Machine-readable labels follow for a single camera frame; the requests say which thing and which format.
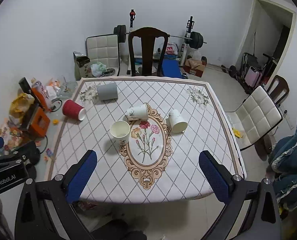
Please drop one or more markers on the white cup bamboo print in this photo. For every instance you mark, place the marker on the white cup bamboo print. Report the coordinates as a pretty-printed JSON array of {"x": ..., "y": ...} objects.
[
  {"x": 137, "y": 113},
  {"x": 177, "y": 122}
]

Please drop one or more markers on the floral diamond pattern tablecloth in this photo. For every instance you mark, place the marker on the floral diamond pattern tablecloth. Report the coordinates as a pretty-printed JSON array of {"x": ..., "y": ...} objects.
[{"x": 156, "y": 165}]

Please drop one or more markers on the blue weight bench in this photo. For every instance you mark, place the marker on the blue weight bench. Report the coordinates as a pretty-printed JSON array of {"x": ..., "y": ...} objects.
[{"x": 170, "y": 68}]

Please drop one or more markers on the floral orange packet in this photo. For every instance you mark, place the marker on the floral orange packet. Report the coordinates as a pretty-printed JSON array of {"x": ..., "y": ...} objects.
[{"x": 11, "y": 136}]

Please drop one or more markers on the white cup bamboo print right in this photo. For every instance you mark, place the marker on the white cup bamboo print right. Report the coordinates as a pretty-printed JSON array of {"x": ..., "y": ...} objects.
[{"x": 177, "y": 122}]

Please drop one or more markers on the silver tea box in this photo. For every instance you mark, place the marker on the silver tea box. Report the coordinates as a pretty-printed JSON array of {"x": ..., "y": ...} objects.
[{"x": 82, "y": 68}]

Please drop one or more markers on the blue denim ruffled cloth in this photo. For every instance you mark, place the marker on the blue denim ruffled cloth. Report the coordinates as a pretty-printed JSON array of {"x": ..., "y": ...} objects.
[{"x": 283, "y": 162}]

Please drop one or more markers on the white padded chair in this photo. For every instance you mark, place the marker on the white padded chair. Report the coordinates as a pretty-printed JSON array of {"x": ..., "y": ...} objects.
[
  {"x": 104, "y": 49},
  {"x": 255, "y": 117}
]

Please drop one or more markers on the cardboard box on floor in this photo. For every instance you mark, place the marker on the cardboard box on floor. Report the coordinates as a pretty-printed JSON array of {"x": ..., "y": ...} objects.
[{"x": 194, "y": 67}]

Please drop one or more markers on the orange window box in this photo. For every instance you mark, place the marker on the orange window box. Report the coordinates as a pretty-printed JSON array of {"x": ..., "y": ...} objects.
[{"x": 38, "y": 123}]

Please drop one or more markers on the glass ashtray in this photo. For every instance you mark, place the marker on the glass ashtray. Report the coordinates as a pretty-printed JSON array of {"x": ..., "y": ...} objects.
[{"x": 67, "y": 88}]

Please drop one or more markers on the yellow plastic bag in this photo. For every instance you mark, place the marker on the yellow plastic bag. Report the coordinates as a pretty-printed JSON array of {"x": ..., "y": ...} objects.
[{"x": 21, "y": 105}]

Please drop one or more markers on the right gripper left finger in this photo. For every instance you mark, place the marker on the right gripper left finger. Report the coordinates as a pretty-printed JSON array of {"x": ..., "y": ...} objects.
[{"x": 41, "y": 202}]

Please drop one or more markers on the pink suitcase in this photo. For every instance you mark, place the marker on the pink suitcase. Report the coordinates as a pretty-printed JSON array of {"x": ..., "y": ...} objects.
[{"x": 252, "y": 77}]

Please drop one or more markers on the red ribbed paper cup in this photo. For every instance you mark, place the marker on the red ribbed paper cup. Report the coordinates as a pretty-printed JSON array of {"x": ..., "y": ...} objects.
[{"x": 73, "y": 110}]

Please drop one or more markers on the dark wooden chair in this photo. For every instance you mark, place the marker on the dark wooden chair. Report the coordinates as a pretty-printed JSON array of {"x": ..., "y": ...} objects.
[
  {"x": 278, "y": 90},
  {"x": 147, "y": 36}
]

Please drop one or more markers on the white cup calligraphy print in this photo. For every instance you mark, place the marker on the white cup calligraphy print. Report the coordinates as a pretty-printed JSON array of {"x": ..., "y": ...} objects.
[{"x": 120, "y": 130}]

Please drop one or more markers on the white cup bamboo print centre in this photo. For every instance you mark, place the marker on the white cup bamboo print centre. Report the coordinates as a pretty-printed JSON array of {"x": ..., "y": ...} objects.
[{"x": 137, "y": 113}]

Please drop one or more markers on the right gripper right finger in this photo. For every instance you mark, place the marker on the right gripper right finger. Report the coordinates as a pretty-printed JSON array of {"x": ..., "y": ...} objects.
[{"x": 262, "y": 219}]

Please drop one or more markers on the white padded chair right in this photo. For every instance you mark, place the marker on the white padded chair right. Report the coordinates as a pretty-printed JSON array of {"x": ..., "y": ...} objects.
[{"x": 255, "y": 117}]

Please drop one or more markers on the white padded chair back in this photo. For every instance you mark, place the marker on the white padded chair back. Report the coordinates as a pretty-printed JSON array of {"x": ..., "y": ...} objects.
[{"x": 104, "y": 49}]

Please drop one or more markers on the grey paper cup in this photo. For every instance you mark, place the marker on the grey paper cup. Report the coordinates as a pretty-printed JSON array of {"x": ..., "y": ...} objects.
[{"x": 107, "y": 92}]

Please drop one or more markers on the dark wooden chair right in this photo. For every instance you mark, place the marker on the dark wooden chair right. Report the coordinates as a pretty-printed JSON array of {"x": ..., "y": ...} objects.
[{"x": 278, "y": 90}]

